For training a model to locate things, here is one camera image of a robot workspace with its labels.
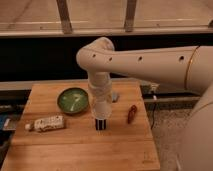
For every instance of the white ceramic cup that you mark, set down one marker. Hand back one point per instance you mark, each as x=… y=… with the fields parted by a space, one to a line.
x=101 y=107

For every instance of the black white striped eraser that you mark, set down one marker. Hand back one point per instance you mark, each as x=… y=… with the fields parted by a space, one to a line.
x=100 y=124

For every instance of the green ceramic bowl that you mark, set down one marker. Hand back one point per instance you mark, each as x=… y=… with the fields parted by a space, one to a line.
x=73 y=100

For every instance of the blue sponge cloth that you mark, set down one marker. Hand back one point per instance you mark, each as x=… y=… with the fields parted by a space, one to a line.
x=115 y=97

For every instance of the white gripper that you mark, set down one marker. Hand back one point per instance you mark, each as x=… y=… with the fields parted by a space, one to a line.
x=100 y=91

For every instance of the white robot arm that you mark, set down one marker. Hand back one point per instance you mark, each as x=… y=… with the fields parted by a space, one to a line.
x=190 y=68

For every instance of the grey metal window frame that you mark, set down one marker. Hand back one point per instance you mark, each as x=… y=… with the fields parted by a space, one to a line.
x=104 y=17

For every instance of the white tube package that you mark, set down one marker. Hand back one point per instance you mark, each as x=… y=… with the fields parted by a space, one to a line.
x=46 y=124

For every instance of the red brown small object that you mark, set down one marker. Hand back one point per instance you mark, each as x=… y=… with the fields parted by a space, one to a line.
x=131 y=113

